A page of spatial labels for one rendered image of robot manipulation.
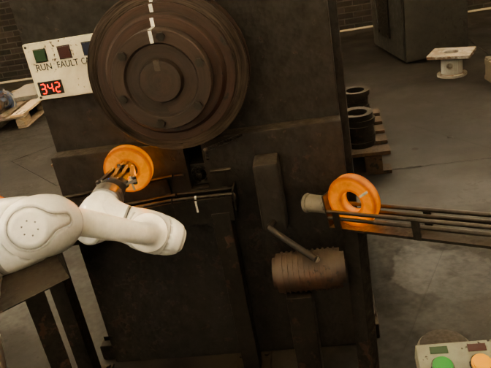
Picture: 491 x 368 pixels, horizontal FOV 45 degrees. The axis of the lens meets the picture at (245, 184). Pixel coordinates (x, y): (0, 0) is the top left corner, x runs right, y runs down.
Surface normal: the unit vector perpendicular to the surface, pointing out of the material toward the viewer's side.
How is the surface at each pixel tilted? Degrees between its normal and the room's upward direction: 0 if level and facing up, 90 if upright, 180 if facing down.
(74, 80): 90
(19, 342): 0
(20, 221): 69
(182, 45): 90
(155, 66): 90
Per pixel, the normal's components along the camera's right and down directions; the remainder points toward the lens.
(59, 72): -0.08, 0.42
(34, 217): 0.22, 0.00
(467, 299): -0.17, -0.90
